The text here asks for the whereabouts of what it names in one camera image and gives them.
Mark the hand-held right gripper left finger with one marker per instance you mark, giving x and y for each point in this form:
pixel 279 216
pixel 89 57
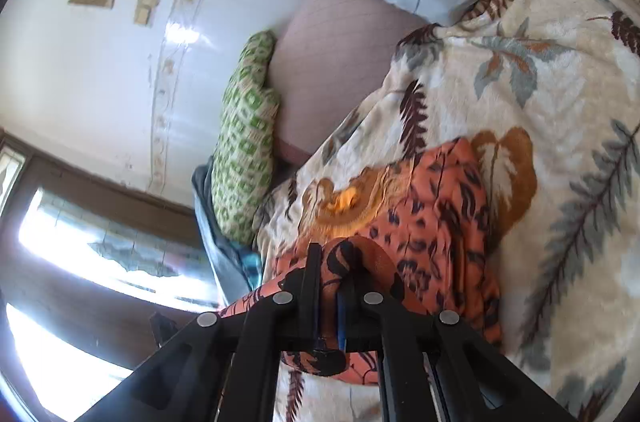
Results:
pixel 312 287

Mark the cream leaf-print blanket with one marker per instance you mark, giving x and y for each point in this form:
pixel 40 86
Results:
pixel 550 102

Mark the pink sofa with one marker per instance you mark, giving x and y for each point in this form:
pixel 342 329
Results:
pixel 340 62

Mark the stained glass door window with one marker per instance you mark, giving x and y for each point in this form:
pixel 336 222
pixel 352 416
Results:
pixel 100 252

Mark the light blue knit sweater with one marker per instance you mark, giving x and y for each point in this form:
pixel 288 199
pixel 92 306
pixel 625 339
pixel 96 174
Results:
pixel 220 262

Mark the orange floral shirt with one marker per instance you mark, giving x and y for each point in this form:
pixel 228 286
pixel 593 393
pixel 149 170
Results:
pixel 430 222

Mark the dark wooden door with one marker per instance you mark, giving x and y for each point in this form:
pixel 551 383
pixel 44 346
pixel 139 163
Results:
pixel 125 207

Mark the green checked pillow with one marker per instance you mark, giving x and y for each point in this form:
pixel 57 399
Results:
pixel 245 142

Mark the stained glass transom window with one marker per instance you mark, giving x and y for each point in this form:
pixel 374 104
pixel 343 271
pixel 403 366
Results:
pixel 10 172

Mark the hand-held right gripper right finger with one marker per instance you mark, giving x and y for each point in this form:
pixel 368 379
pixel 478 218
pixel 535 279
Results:
pixel 370 317

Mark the teal striped cloth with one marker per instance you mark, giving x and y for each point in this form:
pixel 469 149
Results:
pixel 250 269

